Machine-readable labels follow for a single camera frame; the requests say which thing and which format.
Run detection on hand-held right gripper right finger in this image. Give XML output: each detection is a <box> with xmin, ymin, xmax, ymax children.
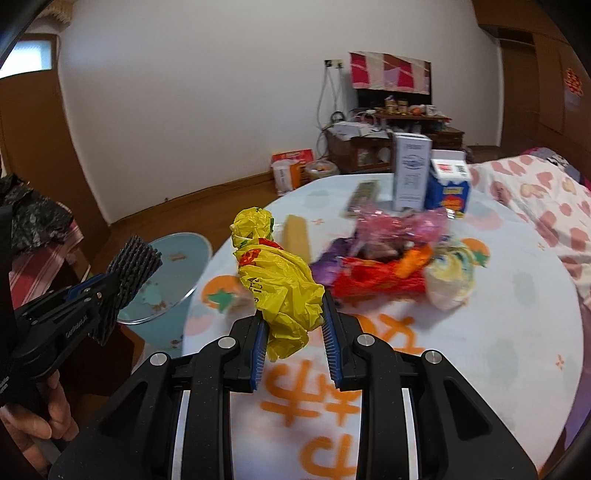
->
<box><xmin>322</xmin><ymin>292</ymin><xmax>540</xmax><ymax>480</ymax></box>

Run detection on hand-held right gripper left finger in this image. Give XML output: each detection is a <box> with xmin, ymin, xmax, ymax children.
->
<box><xmin>48</xmin><ymin>316</ymin><xmax>269</xmax><ymax>480</ymax></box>

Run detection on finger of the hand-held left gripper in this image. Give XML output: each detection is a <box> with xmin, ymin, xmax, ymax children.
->
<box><xmin>28</xmin><ymin>300</ymin><xmax>106</xmax><ymax>352</ymax></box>
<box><xmin>65</xmin><ymin>272</ymin><xmax>122</xmax><ymax>306</ymax></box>

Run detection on black foam net sleeve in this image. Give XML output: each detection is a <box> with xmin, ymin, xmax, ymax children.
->
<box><xmin>95</xmin><ymin>234</ymin><xmax>163</xmax><ymax>347</ymax></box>

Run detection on light blue waste bin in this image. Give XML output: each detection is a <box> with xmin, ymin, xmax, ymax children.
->
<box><xmin>116</xmin><ymin>232</ymin><xmax>214</xmax><ymax>358</ymax></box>

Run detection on person's left hand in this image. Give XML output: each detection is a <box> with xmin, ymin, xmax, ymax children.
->
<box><xmin>0</xmin><ymin>369</ymin><xmax>80</xmax><ymax>455</ymax></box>

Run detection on red striped cloth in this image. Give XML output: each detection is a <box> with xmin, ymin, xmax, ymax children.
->
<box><xmin>9</xmin><ymin>222</ymin><xmax>86</xmax><ymax>310</ymax></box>

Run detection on red wrapper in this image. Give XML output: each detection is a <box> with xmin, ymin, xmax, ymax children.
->
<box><xmin>332</xmin><ymin>256</ymin><xmax>428</xmax><ymax>301</ymax></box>

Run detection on purple wrapper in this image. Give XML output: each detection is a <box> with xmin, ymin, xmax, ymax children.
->
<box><xmin>309</xmin><ymin>237</ymin><xmax>365</xmax><ymax>284</ymax></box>

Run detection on black plastic bag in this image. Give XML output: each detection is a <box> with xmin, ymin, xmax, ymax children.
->
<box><xmin>0</xmin><ymin>174</ymin><xmax>77</xmax><ymax>252</ymax></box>

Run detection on beige biscuit pack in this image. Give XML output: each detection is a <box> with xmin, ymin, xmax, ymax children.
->
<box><xmin>283</xmin><ymin>215</ymin><xmax>315</xmax><ymax>261</ymax></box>

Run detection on orange wrapper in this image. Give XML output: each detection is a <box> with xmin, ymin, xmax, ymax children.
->
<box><xmin>392</xmin><ymin>244</ymin><xmax>435</xmax><ymax>278</ymax></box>

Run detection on white and yellow plastic bag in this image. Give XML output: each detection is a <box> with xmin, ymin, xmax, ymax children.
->
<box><xmin>424</xmin><ymin>237</ymin><xmax>476</xmax><ymax>311</ymax></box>

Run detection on fruit print tablecloth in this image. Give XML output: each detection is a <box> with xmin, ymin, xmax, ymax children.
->
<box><xmin>182</xmin><ymin>173</ymin><xmax>583</xmax><ymax>480</ymax></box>

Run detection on flat green snack packet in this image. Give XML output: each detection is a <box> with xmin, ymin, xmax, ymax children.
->
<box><xmin>342</xmin><ymin>181</ymin><xmax>380</xmax><ymax>219</ymax></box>

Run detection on tall white carton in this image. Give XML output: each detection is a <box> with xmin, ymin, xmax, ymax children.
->
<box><xmin>392</xmin><ymin>131</ymin><xmax>433</xmax><ymax>210</ymax></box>

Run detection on orange cardboard box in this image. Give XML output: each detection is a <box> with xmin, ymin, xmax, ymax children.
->
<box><xmin>271</xmin><ymin>148</ymin><xmax>315</xmax><ymax>192</ymax></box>

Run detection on dark wooden cabinet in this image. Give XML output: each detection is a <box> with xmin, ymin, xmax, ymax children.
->
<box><xmin>325</xmin><ymin>115</ymin><xmax>466</xmax><ymax>175</ymax></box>

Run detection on blue milk carton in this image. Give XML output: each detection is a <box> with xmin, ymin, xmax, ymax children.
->
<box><xmin>425</xmin><ymin>150</ymin><xmax>472</xmax><ymax>217</ymax></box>

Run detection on white flat boxes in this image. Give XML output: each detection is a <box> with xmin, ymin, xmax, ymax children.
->
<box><xmin>332</xmin><ymin>121</ymin><xmax>389</xmax><ymax>139</ymax></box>

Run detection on window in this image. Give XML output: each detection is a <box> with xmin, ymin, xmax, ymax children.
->
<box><xmin>0</xmin><ymin>39</ymin><xmax>56</xmax><ymax>77</ymax></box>

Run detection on pink bed sheet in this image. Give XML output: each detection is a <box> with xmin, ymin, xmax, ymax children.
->
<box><xmin>566</xmin><ymin>295</ymin><xmax>591</xmax><ymax>444</ymax></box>

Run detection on pink heart print blanket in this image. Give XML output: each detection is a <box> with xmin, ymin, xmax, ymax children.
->
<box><xmin>466</xmin><ymin>148</ymin><xmax>591</xmax><ymax>305</ymax></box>

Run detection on black television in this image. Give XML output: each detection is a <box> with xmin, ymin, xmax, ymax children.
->
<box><xmin>356</xmin><ymin>62</ymin><xmax>435</xmax><ymax>112</ymax></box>

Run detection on red and pink cover cloth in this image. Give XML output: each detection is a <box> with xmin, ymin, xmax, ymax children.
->
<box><xmin>348</xmin><ymin>52</ymin><xmax>433</xmax><ymax>95</ymax></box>

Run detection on brown wooden wardrobe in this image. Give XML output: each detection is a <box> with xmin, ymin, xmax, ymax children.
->
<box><xmin>478</xmin><ymin>0</ymin><xmax>591</xmax><ymax>185</ymax></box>

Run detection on red paper decoration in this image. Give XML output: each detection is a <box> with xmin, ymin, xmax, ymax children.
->
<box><xmin>562</xmin><ymin>67</ymin><xmax>585</xmax><ymax>97</ymax></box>

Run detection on white cables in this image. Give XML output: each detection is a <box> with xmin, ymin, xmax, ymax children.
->
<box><xmin>316</xmin><ymin>67</ymin><xmax>345</xmax><ymax>134</ymax></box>

